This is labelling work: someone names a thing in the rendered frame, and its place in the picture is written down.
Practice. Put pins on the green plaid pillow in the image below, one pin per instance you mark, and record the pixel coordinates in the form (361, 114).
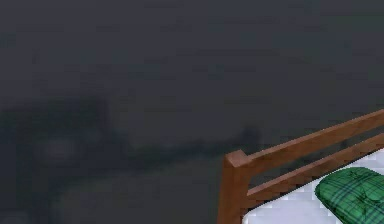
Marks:
(356, 196)

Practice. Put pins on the brown wooden bed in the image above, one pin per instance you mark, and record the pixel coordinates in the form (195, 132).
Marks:
(235, 186)

